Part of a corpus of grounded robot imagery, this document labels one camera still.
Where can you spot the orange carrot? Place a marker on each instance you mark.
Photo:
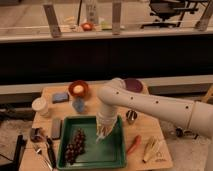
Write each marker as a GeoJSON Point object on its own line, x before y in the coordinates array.
{"type": "Point", "coordinates": [136, 142]}

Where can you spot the green plastic tray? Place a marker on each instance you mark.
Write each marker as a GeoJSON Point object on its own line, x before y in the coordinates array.
{"type": "Point", "coordinates": [109, 153]}

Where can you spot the black office chair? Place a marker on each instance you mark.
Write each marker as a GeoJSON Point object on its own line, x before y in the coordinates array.
{"type": "Point", "coordinates": [165, 9]}

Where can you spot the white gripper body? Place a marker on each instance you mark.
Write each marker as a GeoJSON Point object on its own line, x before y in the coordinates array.
{"type": "Point", "coordinates": [105, 120]}

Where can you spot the red bowl with egg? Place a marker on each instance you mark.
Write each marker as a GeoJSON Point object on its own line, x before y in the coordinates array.
{"type": "Point", "coordinates": [78, 88]}

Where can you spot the dark grape bunch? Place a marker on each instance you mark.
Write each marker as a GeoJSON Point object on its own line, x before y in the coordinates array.
{"type": "Point", "coordinates": [76, 147]}

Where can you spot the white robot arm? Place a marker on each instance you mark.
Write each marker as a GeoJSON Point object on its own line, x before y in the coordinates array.
{"type": "Point", "coordinates": [192, 115]}

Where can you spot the white towel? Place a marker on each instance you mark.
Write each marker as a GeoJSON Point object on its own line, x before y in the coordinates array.
{"type": "Point", "coordinates": [103, 131]}

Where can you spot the small metal cup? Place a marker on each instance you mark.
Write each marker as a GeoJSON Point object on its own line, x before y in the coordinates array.
{"type": "Point", "coordinates": [131, 116]}

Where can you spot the blue sponge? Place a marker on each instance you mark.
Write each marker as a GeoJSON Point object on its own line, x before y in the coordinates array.
{"type": "Point", "coordinates": [60, 97]}

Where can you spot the dark metal clip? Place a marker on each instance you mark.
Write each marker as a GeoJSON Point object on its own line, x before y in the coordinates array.
{"type": "Point", "coordinates": [36, 135]}

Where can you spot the purple round plate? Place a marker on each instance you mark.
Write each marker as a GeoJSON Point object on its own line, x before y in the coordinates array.
{"type": "Point", "coordinates": [133, 85]}

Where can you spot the blue plastic cup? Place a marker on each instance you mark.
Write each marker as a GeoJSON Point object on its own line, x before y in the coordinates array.
{"type": "Point", "coordinates": [79, 105]}

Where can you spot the grey rectangular block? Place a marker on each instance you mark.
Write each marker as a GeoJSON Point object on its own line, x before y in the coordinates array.
{"type": "Point", "coordinates": [56, 128]}

